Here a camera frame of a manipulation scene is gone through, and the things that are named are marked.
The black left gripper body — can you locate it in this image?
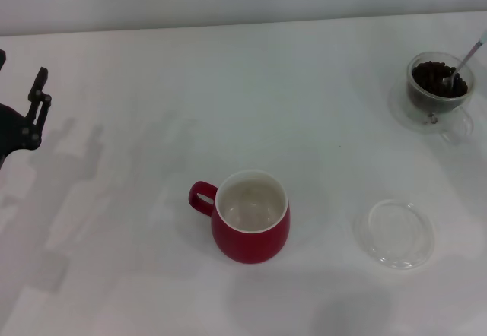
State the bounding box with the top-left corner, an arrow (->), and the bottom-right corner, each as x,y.
0,103 -> 42,170

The red ceramic mug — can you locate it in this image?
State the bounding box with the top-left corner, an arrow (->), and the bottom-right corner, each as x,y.
188,170 -> 291,265

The steel spoon with blue handle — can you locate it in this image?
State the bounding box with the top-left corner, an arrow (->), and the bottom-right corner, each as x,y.
441,27 -> 487,90

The coffee bean pile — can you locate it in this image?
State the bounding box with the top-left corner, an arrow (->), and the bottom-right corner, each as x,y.
412,60 -> 469,99

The large clear glass saucer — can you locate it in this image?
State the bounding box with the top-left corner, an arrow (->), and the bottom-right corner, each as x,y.
387,83 -> 475,136

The small clear glass saucer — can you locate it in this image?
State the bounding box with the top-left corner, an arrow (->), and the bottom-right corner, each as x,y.
353,198 -> 436,271

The clear glass cup with handle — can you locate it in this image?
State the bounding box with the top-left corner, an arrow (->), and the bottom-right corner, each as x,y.
406,51 -> 476,145

